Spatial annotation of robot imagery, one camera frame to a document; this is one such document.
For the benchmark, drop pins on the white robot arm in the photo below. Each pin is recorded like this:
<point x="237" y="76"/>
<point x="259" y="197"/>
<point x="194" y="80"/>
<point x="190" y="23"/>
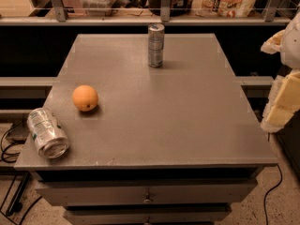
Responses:
<point x="291" y="45"/>

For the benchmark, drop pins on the printed snack bag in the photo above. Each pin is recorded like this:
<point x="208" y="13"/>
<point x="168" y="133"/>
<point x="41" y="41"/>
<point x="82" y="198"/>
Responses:
<point x="225" y="8"/>

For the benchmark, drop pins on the green silver soda can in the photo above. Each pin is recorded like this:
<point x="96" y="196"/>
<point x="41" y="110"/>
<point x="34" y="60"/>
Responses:
<point x="50" y="139"/>

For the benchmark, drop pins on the grey drawer cabinet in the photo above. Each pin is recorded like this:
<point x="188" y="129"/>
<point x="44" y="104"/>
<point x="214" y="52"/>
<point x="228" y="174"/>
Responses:
<point x="183" y="134"/>

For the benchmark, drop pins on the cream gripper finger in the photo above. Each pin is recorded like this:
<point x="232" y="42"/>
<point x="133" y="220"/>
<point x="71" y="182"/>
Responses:
<point x="283" y="102"/>
<point x="273" y="44"/>

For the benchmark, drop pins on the grey metal shelf rail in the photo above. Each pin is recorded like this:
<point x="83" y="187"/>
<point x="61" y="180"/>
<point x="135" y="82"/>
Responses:
<point x="137" y="12"/>

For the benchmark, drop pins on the orange fruit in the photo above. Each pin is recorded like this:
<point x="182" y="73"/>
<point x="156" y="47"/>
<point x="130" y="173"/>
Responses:
<point x="85" y="98"/>

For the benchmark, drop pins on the tall redbull can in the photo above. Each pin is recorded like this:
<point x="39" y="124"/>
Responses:
<point x="155" y="44"/>

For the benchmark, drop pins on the drawer knob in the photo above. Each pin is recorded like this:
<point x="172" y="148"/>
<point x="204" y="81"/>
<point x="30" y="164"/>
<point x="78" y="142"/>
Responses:
<point x="147" y="200"/>

